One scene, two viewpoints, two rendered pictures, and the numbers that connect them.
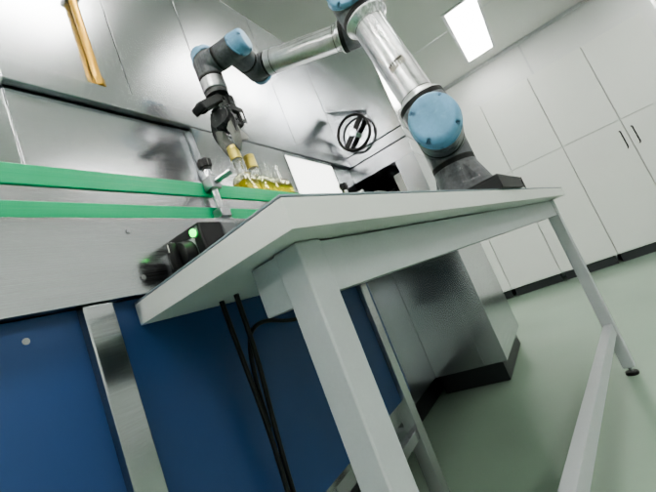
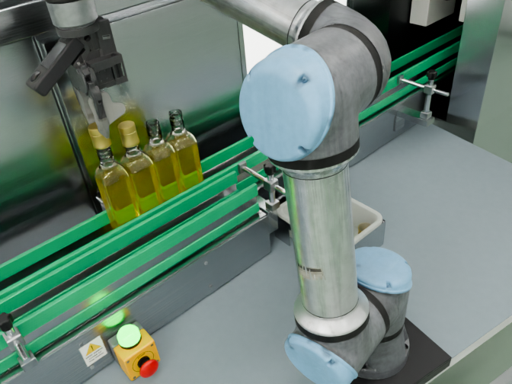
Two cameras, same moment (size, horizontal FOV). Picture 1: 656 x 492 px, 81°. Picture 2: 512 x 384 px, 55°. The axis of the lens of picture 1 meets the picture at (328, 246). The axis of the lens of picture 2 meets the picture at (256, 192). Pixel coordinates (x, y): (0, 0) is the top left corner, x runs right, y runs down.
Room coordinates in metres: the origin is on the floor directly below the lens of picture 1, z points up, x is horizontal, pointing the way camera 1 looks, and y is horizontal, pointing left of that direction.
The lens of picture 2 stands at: (0.41, -0.44, 1.63)
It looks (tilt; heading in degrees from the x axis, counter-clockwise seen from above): 37 degrees down; 23
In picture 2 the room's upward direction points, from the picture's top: 6 degrees counter-clockwise
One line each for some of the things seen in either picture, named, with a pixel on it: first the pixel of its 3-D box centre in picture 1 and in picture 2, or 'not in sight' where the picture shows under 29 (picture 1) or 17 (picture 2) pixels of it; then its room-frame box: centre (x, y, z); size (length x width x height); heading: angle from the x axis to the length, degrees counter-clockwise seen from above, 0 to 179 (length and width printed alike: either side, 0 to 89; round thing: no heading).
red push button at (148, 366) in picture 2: not in sight; (146, 365); (0.84, 0.01, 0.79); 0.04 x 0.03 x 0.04; 151
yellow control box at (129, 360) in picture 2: not in sight; (135, 351); (0.87, 0.05, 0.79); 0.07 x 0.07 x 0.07; 61
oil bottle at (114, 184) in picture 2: (254, 207); (120, 205); (1.07, 0.16, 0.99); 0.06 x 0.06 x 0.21; 60
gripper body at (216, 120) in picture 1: (225, 110); (91, 56); (1.10, 0.14, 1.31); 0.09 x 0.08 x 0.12; 150
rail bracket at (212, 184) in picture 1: (221, 184); (21, 351); (0.73, 0.15, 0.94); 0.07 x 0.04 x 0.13; 61
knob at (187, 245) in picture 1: (180, 256); not in sight; (0.57, 0.21, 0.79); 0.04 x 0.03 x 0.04; 61
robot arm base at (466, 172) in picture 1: (460, 179); (370, 329); (1.02, -0.40, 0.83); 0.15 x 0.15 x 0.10
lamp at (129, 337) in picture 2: not in sight; (128, 335); (0.87, 0.05, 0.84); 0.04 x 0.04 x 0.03
